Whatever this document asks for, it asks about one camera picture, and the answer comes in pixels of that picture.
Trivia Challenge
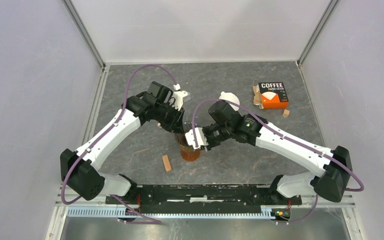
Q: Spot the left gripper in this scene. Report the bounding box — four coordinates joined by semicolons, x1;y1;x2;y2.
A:
153;102;186;135

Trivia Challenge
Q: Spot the clear smoky ribbed dripper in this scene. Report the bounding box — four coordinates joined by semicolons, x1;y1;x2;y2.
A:
174;122;192;147

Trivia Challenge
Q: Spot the orange glass carafe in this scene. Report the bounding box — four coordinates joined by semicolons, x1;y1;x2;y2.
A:
178;144;201;162

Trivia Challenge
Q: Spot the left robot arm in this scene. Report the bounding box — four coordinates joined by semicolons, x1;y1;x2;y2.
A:
60;81;190;204

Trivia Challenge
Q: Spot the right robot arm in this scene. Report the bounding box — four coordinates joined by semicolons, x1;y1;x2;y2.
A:
188;100;353;204

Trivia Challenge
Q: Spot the orange black coffee filter box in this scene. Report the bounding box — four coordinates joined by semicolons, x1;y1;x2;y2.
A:
252;82;289;110

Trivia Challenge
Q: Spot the small wooden block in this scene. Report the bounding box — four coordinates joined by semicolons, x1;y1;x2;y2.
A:
162;155;172;172

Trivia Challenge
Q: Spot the small wooden cube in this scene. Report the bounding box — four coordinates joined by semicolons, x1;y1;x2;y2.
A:
282;109;290;118

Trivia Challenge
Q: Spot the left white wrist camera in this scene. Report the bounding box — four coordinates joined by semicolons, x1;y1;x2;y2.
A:
169;84;191;111

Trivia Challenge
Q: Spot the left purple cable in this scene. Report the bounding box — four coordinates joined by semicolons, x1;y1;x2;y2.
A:
61;64;180;206

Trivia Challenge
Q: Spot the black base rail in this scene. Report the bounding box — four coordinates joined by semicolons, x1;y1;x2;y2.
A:
121;184;302;214

